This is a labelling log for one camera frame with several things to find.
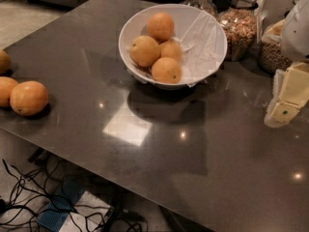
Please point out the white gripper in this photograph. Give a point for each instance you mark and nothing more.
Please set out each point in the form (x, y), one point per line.
(297, 33)

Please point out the orange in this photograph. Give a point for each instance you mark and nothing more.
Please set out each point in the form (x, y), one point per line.
(166, 70)
(29, 98)
(160, 26)
(171, 49)
(6, 86)
(144, 51)
(5, 62)

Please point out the white bowl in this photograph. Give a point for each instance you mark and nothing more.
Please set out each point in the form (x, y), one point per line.
(133, 23)

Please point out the glass jar of grains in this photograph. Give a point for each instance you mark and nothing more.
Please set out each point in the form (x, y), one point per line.
(270, 57)

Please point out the glass jar of nuts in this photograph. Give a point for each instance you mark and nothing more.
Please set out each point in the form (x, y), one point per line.
(239, 24)

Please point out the white paper liner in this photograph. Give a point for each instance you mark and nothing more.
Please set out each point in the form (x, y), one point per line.
(202, 49)

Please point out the blue and white floor box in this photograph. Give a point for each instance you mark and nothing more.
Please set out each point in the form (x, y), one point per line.
(74, 209)

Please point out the orange on table top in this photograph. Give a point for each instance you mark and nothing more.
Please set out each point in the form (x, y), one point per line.
(5, 62)

